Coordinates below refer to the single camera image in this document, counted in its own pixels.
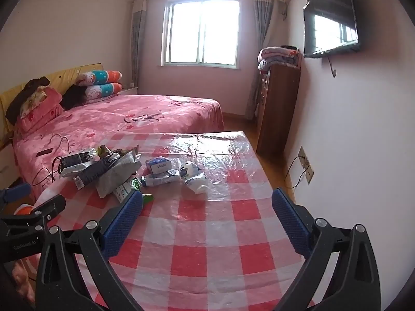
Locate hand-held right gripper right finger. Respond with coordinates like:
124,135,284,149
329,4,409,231
271,187,381,311

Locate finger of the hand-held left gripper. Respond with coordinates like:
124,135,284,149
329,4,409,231
13,194,67,224
0,182,32,208

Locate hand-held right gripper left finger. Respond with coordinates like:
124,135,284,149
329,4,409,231
35,189,145,311

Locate grey foil snack bag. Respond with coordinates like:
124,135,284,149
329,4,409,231
95,149,142,199

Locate blue tissue pack orange print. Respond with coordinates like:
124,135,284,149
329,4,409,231
141,169,181,188

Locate small blue tissue pack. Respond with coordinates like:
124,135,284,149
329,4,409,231
145,156,172,174

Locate white milk carton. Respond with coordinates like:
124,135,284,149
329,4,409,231
112,180,138,203

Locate green wrapper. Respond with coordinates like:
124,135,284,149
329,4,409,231
131,178,154,203

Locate silver foil wrapper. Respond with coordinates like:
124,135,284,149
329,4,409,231
60,147,99,178

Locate black power adapter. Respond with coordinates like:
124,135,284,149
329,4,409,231
61,153,91,169

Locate dark grey plastic package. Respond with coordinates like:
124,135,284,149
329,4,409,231
73,156,112,190

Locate olive brown wrapper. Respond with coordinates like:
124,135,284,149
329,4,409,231
97,145,130,160

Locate red white checkered tablecloth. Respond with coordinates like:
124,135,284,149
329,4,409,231
31,130,316,311

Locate crumpled white blue wrapper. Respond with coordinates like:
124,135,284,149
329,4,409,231
179,161,210,195

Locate dark brown garment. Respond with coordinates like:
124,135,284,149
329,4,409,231
6,76,51,124

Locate pink floral pillow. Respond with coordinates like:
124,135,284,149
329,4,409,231
19,86,63,119

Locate pink bedspread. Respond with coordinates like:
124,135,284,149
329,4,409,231
12,95,225,198

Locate black cloth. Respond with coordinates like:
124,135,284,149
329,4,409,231
60,84,88,111

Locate brown wooden cabinet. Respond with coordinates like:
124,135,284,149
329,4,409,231
256,61,301,156

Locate cartoon print bolster pillow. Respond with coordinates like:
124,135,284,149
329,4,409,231
84,83,123,99
77,69,123,86

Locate yellow wooden headboard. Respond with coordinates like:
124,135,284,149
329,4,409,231
0,64,104,120

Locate folded pink blankets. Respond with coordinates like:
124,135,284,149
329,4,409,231
258,46,302,71

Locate grey curtain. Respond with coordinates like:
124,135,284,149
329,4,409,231
131,0,147,88
245,0,276,120

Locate window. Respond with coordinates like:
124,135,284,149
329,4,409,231
160,0,240,68

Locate black socket cable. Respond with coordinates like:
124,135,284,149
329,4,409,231
285,155,308,189

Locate wall socket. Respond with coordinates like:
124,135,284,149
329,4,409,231
298,146,314,185

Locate wall-mounted television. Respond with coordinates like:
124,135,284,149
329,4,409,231
303,0,361,59

